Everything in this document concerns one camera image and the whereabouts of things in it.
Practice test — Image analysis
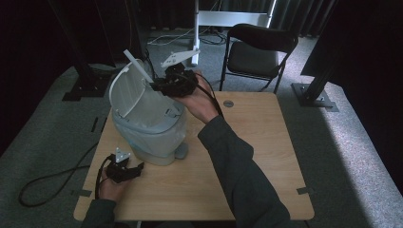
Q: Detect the black upright post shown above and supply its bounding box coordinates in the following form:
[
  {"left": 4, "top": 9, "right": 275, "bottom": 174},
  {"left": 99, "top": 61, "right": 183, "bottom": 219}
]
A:
[{"left": 130, "top": 0, "right": 150, "bottom": 62}]

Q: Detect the grey white pedal trash can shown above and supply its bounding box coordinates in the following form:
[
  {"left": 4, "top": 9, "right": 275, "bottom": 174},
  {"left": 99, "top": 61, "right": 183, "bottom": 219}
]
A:
[{"left": 108, "top": 58, "right": 190, "bottom": 166}]

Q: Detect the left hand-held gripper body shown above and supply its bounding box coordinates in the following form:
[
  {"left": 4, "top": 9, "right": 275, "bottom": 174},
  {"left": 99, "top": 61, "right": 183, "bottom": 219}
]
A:
[{"left": 105, "top": 147, "right": 136, "bottom": 184}]

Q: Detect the grey pleated curtain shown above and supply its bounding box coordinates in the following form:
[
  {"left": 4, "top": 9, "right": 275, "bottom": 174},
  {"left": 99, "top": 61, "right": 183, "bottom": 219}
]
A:
[{"left": 218, "top": 0, "right": 336, "bottom": 37}]

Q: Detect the person's left hand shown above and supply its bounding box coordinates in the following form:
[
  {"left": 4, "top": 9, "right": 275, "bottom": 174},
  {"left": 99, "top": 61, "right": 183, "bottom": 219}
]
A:
[{"left": 98, "top": 170, "right": 128, "bottom": 202}]

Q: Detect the black folding chair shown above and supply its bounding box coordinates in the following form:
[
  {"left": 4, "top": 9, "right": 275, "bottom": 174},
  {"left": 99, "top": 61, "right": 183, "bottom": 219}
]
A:
[{"left": 219, "top": 23, "right": 299, "bottom": 95}]

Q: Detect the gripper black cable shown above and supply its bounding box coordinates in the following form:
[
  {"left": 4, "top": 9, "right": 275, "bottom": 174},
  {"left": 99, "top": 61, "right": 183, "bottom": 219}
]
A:
[
  {"left": 94, "top": 154, "right": 115, "bottom": 201},
  {"left": 180, "top": 70, "right": 224, "bottom": 118}
]

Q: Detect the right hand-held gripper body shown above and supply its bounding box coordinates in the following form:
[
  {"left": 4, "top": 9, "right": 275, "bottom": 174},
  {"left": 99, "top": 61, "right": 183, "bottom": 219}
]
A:
[{"left": 160, "top": 48, "right": 202, "bottom": 98}]

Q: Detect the white floor cable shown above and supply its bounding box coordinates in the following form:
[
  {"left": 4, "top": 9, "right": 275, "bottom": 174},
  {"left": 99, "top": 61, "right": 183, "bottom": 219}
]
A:
[{"left": 146, "top": 28, "right": 196, "bottom": 47}]

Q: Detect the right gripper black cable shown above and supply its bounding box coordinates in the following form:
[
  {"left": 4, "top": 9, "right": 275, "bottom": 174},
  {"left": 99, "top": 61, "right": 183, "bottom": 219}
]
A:
[{"left": 180, "top": 70, "right": 224, "bottom": 118}]

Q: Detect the white metal desk frame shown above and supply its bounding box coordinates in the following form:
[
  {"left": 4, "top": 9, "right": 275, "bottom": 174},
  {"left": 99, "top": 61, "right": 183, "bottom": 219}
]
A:
[{"left": 190, "top": 0, "right": 277, "bottom": 67}]

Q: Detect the black metal stand with base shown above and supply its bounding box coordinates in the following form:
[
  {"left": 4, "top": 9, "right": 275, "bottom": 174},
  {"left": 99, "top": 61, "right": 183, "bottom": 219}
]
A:
[
  {"left": 291, "top": 60, "right": 340, "bottom": 112},
  {"left": 47, "top": 0, "right": 112, "bottom": 103}
]

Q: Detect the thin white stick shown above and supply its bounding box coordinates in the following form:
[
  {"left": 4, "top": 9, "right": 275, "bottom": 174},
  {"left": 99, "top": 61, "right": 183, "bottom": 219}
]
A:
[{"left": 123, "top": 48, "right": 155, "bottom": 85}]

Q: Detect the person's right hand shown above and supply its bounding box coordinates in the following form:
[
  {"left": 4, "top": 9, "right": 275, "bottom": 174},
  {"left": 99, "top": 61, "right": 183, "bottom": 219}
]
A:
[{"left": 172, "top": 71, "right": 220, "bottom": 124}]

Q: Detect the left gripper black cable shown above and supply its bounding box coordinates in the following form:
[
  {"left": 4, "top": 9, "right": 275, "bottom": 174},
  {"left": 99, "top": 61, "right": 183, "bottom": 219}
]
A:
[{"left": 94, "top": 154, "right": 115, "bottom": 201}]

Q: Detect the long black floor cable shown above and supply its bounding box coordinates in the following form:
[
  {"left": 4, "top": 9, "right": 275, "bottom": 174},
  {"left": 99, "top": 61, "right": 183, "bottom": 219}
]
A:
[{"left": 18, "top": 142, "right": 100, "bottom": 208}]

